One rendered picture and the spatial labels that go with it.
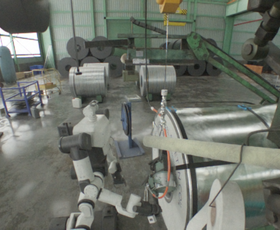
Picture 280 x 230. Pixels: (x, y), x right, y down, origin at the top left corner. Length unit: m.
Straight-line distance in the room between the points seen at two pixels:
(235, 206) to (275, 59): 0.30
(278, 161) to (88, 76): 5.95
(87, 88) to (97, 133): 5.12
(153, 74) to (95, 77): 2.13
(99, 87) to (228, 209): 5.82
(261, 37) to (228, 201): 0.32
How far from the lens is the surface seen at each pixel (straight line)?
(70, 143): 0.93
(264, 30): 0.36
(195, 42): 1.86
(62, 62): 12.82
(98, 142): 1.03
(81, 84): 6.10
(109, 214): 1.96
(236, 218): 0.38
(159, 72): 6.18
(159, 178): 1.14
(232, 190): 0.40
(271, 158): 0.33
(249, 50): 0.39
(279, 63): 0.40
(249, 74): 2.15
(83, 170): 0.95
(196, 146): 0.36
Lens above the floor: 1.80
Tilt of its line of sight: 22 degrees down
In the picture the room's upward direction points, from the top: straight up
